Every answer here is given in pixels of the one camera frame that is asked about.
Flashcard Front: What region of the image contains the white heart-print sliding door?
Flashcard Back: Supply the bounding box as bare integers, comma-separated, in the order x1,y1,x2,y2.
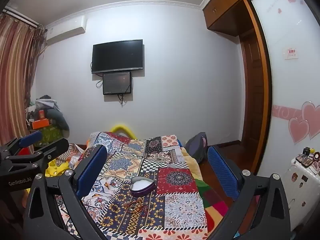
251,0,320,182

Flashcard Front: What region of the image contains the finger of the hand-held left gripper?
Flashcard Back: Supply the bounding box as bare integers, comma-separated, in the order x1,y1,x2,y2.
0,131,43,158
5,137,70,178

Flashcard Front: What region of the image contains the black wall television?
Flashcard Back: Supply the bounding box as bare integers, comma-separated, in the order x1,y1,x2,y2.
91,39,145,74

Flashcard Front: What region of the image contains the purple heart-shaped jewelry box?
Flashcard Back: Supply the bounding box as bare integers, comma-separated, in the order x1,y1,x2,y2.
129,176,156,197

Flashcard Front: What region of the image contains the patchwork printed blanket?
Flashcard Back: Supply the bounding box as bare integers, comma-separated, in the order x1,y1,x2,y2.
56,131,209,240

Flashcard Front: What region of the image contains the yellow foam tube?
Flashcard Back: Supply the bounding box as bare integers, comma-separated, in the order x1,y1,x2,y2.
110,123,137,139

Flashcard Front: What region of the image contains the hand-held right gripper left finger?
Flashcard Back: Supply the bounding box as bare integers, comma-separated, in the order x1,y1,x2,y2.
22,144,110,240

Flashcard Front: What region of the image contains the white paper door sticker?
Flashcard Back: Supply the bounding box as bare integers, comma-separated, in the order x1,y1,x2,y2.
283,47,299,60

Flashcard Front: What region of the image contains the striped red curtain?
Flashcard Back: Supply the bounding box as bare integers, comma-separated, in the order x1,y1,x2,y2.
0,12,47,148

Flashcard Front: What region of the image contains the pile of clothes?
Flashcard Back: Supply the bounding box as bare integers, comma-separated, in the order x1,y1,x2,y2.
25,95,70,133

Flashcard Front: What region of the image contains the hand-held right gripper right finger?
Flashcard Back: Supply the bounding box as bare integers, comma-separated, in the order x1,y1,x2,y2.
207,146,296,240

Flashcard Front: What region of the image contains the orange box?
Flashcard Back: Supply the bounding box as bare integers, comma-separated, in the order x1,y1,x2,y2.
31,119,51,130

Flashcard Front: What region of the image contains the small black wall monitor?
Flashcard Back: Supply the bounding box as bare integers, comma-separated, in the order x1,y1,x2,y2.
102,72,132,96

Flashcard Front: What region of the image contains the yellow cloth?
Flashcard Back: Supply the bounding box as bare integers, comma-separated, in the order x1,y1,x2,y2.
46,159,73,177

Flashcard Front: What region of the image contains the dark red bead bracelet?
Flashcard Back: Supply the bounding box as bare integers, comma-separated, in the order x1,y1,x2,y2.
139,204,151,217

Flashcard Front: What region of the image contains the colourful fleece blanket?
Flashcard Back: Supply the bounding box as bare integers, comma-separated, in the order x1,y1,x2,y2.
179,147,234,240

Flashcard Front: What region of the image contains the grey backpack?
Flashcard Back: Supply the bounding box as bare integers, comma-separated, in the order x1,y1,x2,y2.
184,132,208,165

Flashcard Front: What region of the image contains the white wall air conditioner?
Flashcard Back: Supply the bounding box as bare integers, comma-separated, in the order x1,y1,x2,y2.
45,15,87,46

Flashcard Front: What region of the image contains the green printed bag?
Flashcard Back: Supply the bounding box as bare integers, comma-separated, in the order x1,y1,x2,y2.
34,126,63,147

